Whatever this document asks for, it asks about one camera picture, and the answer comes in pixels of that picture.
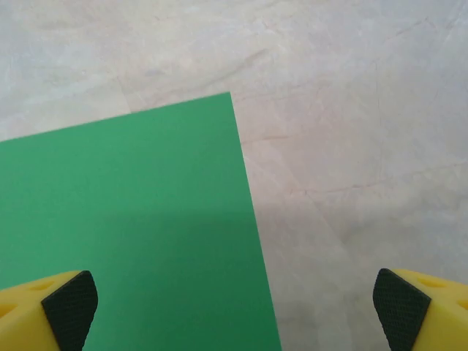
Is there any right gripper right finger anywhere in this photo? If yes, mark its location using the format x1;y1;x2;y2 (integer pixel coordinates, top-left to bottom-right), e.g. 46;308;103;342
372;268;468;351

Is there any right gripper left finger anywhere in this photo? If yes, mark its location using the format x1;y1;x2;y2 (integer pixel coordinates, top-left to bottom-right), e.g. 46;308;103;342
0;270;99;351

